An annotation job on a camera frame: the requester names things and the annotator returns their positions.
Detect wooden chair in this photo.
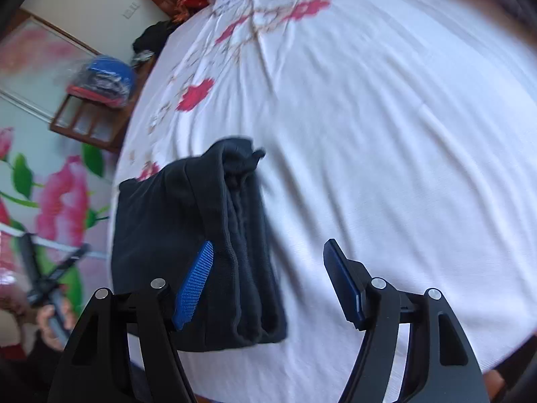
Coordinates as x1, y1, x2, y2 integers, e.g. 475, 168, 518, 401
48, 56, 156, 153

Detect floral wardrobe sliding door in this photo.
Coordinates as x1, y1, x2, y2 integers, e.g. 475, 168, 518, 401
1, 10, 115, 312

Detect dark navy pants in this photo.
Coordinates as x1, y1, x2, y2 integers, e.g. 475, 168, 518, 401
111, 137, 287, 352

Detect wall power socket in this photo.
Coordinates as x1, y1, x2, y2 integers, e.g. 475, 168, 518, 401
122, 2, 140, 19

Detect person's left hand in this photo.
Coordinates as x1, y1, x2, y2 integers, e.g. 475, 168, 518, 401
36, 297, 78, 352

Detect plastic bag with clothes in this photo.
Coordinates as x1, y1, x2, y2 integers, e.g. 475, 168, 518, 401
66, 55, 137, 108

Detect black clothes pile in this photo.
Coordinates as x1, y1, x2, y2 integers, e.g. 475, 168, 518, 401
132, 20, 180, 58

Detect white floral bed sheet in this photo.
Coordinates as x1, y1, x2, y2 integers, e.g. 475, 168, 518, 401
115, 0, 536, 402

